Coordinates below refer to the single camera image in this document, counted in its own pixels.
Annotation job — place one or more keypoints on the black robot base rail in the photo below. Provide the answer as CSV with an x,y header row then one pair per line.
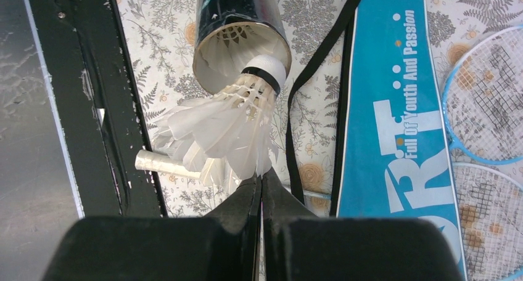
x,y
95,103

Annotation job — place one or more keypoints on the black shuttlecock tube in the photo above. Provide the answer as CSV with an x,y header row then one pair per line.
x,y
229,33

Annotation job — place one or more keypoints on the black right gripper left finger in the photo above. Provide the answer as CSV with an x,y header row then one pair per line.
x,y
218,246

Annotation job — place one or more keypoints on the blue racket cover bag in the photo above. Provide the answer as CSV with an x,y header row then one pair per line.
x,y
395,161

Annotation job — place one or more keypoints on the white feather shuttlecock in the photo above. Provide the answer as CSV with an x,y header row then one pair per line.
x,y
223,139

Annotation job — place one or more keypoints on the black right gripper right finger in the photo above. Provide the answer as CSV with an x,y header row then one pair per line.
x,y
301,246

